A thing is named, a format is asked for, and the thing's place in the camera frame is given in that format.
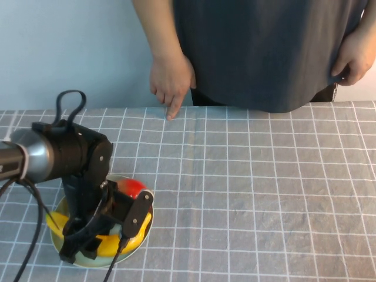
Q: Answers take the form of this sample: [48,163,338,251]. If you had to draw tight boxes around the yellow plastic banana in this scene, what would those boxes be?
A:
[45,211,153,259]

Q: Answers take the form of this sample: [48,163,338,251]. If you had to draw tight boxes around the pale green round plate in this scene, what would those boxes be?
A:
[50,174,154,268]

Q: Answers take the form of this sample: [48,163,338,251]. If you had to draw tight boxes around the grey white checked tablecloth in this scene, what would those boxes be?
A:
[0,101,376,282]

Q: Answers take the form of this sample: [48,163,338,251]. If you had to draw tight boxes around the black camera cable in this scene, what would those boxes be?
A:
[102,237,129,282]

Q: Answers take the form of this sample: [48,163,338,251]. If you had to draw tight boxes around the person's left hand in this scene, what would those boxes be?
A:
[331,31,376,87]

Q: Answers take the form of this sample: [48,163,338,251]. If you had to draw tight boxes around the black looped cable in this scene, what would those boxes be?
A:
[55,90,87,130]

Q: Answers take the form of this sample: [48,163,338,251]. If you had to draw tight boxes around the white zip tie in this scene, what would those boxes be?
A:
[4,133,31,180]

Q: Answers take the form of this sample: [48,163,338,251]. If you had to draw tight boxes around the thick black cable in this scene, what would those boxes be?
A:
[0,176,43,282]

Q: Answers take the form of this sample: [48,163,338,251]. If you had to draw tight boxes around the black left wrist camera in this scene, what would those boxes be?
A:
[113,189,155,240]

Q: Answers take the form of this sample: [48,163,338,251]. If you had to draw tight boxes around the black trousers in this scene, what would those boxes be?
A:
[191,82,338,107]

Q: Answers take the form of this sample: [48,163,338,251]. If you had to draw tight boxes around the person's right hand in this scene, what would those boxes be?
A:
[149,54,197,121]

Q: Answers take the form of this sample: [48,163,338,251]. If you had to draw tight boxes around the red plastic apple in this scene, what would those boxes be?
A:
[117,179,147,200]

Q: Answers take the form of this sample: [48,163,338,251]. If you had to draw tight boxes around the thin black wire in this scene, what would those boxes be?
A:
[28,182,62,231]

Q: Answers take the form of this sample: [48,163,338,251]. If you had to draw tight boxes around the person's right forearm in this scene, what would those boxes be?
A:
[132,0,189,64]

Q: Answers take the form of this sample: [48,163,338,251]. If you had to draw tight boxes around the person's left forearm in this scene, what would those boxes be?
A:
[348,13,376,42]

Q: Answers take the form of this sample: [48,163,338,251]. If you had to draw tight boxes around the dark grey shirt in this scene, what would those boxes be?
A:
[172,0,372,114]

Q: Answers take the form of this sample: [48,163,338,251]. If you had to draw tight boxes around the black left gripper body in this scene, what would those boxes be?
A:
[63,173,130,233]

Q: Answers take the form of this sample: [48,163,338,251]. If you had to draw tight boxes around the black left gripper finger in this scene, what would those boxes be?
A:
[82,223,111,261]
[59,219,86,263]

